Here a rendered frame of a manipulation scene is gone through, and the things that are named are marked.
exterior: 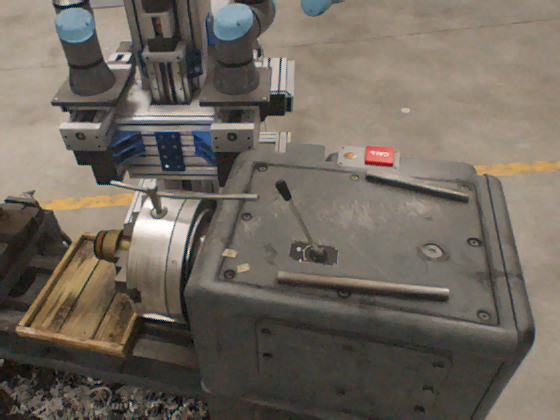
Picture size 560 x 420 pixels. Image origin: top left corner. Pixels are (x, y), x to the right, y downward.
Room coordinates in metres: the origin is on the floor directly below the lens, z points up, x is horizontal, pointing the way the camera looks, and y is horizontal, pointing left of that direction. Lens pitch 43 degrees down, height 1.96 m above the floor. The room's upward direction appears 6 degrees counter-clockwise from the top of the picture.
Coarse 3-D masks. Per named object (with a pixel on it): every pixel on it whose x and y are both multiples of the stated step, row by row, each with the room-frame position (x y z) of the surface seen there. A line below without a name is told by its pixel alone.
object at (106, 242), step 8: (104, 232) 0.85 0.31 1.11; (112, 232) 0.84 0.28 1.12; (120, 232) 0.84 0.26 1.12; (96, 240) 0.83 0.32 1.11; (104, 240) 0.82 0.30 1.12; (112, 240) 0.82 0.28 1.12; (120, 240) 0.82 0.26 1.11; (128, 240) 0.82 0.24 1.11; (96, 248) 0.82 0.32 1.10; (104, 248) 0.81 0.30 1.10; (112, 248) 0.80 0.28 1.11; (120, 248) 0.80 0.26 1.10; (128, 248) 0.80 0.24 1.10; (96, 256) 0.81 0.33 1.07; (104, 256) 0.80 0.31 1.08
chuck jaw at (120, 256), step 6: (120, 252) 0.79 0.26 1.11; (126, 252) 0.78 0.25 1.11; (114, 258) 0.77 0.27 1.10; (120, 258) 0.76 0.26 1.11; (126, 258) 0.76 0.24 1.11; (114, 264) 0.77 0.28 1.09; (120, 264) 0.74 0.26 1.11; (126, 264) 0.74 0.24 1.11; (120, 270) 0.72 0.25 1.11; (120, 276) 0.70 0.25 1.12; (114, 282) 0.69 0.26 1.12; (120, 282) 0.68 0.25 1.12; (126, 282) 0.68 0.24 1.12; (120, 288) 0.68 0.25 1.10; (126, 288) 0.68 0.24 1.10; (132, 288) 0.66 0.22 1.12; (132, 294) 0.66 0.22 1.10; (138, 294) 0.65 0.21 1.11; (138, 300) 0.65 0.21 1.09
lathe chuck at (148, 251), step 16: (176, 192) 0.85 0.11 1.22; (192, 192) 0.85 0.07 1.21; (144, 208) 0.79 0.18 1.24; (176, 208) 0.78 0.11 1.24; (144, 224) 0.75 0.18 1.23; (160, 224) 0.74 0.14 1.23; (144, 240) 0.71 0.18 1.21; (160, 240) 0.71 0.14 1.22; (128, 256) 0.69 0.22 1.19; (144, 256) 0.69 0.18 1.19; (160, 256) 0.68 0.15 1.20; (128, 272) 0.67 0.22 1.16; (144, 272) 0.66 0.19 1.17; (160, 272) 0.66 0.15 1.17; (128, 288) 0.66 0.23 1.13; (144, 288) 0.65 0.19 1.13; (160, 288) 0.64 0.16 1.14; (144, 304) 0.64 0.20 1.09; (160, 304) 0.63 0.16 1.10
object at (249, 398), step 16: (208, 400) 0.56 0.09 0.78; (224, 400) 0.54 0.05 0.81; (240, 400) 0.51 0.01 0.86; (256, 400) 0.51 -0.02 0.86; (272, 400) 0.50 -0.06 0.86; (288, 400) 0.50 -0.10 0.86; (224, 416) 0.54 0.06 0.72; (240, 416) 0.53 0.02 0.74; (272, 416) 0.50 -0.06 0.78; (288, 416) 0.49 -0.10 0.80; (304, 416) 0.48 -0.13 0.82; (320, 416) 0.46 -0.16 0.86; (336, 416) 0.45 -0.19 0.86; (352, 416) 0.45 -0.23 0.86
